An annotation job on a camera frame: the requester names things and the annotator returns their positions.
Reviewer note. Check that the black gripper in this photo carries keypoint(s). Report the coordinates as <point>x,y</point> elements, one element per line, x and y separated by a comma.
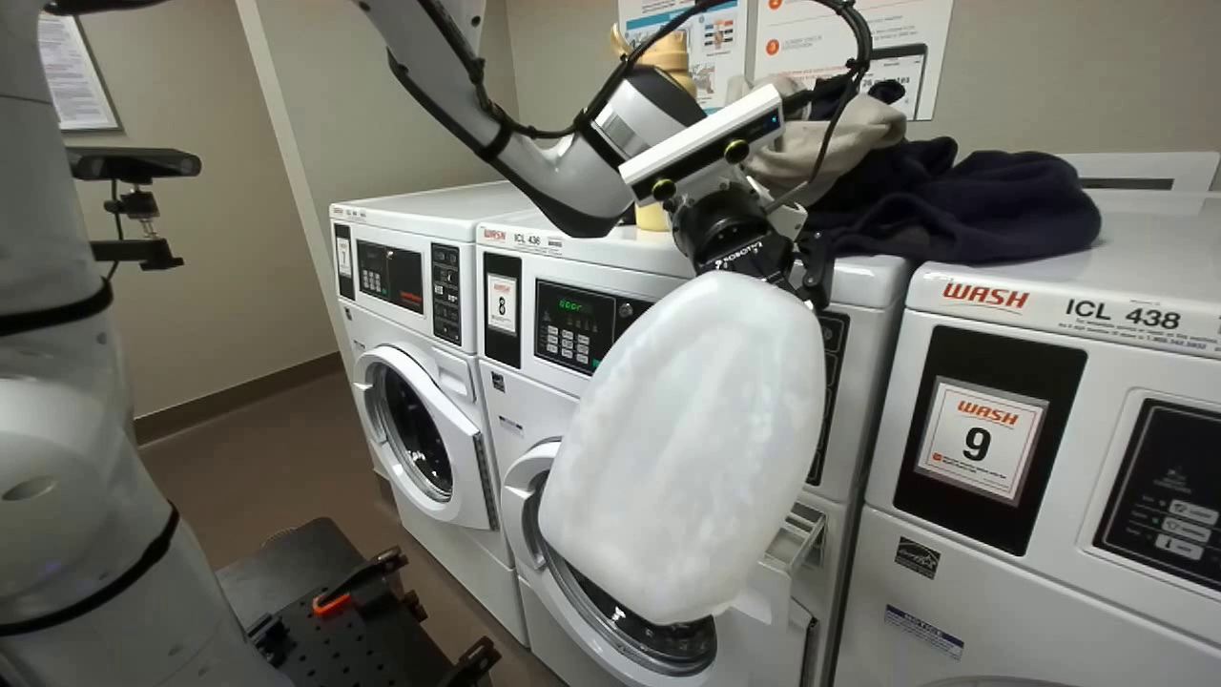
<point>738,228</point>

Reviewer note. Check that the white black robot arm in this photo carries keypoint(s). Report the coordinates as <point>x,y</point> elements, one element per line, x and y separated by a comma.
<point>101,578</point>

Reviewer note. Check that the middle washing machine number 8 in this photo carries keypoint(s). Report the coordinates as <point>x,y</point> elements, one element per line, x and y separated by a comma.
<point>550,308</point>

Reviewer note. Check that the white detergent tray drawer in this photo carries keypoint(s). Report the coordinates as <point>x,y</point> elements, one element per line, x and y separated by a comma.
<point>791,549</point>

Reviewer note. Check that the washing machine number 9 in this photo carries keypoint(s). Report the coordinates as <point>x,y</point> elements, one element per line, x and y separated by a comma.
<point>1044,496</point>

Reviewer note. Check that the far washing machine open door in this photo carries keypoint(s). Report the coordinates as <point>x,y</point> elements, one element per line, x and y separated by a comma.
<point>407,284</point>

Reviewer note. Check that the dark navy cloth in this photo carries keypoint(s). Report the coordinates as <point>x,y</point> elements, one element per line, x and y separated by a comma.
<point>925,201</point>

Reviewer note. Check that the beige crumpled cloth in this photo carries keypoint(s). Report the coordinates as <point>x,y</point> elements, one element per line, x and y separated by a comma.
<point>813,154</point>

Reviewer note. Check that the laundry info poster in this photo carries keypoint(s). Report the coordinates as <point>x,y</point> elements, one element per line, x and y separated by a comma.
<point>709,51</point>

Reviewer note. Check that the yellow water bottle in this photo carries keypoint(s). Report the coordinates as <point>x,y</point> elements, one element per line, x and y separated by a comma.
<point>649,102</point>

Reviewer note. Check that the black cart with red clamp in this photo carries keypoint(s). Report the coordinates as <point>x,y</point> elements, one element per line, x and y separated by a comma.
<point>330,616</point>

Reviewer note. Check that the black camera on stand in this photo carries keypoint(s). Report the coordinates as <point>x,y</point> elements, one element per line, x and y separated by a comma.
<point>131,201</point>

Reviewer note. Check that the framed wall notice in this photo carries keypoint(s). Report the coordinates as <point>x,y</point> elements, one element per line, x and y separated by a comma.
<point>74,82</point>

